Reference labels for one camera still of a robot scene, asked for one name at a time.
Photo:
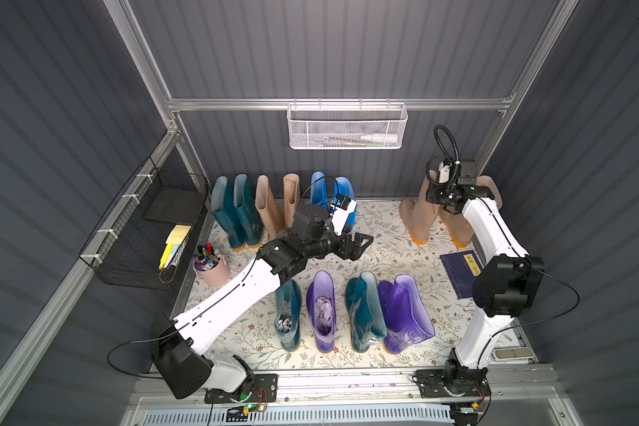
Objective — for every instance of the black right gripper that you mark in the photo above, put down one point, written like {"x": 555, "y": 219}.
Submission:
{"x": 442, "y": 193}

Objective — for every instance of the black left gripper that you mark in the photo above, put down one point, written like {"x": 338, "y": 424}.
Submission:
{"x": 343, "y": 245}

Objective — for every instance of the beige boot back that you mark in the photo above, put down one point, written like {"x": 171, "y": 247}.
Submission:
{"x": 267, "y": 208}
{"x": 291, "y": 192}
{"x": 460, "y": 229}
{"x": 417, "y": 214}

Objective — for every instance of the blue boot back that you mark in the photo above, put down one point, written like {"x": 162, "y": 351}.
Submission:
{"x": 318, "y": 189}
{"x": 344, "y": 187}

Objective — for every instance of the purple boot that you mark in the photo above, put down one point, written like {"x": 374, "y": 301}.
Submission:
{"x": 407, "y": 320}
{"x": 320, "y": 303}

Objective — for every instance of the dark teal boot back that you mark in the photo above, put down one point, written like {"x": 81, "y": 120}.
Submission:
{"x": 222, "y": 206}
{"x": 244, "y": 204}

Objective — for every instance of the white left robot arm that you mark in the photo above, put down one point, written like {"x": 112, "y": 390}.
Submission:
{"x": 180, "y": 346}

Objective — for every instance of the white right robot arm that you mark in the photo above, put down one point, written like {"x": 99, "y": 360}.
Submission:
{"x": 506, "y": 286}

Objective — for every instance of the dark blue book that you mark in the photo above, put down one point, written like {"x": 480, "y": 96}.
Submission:
{"x": 462, "y": 270}

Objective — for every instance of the white tube in basket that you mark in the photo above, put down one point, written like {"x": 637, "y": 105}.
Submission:
{"x": 380, "y": 138}

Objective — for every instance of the pink pen cup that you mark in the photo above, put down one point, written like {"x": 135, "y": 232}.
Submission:
{"x": 210, "y": 266}

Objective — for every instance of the yellow sticky notes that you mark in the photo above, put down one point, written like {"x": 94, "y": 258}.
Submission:
{"x": 173, "y": 243}

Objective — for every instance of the small beige floor device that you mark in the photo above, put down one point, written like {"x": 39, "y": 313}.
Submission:
{"x": 511, "y": 354}

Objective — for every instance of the white wire mesh basket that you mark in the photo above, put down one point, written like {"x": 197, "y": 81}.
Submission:
{"x": 339, "y": 125}

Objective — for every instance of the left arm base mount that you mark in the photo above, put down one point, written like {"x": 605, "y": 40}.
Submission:
{"x": 260, "y": 388}

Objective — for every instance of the black wire wall basket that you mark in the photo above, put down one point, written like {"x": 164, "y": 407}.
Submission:
{"x": 127, "y": 247}

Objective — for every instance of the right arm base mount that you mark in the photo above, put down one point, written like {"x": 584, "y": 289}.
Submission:
{"x": 454, "y": 380}

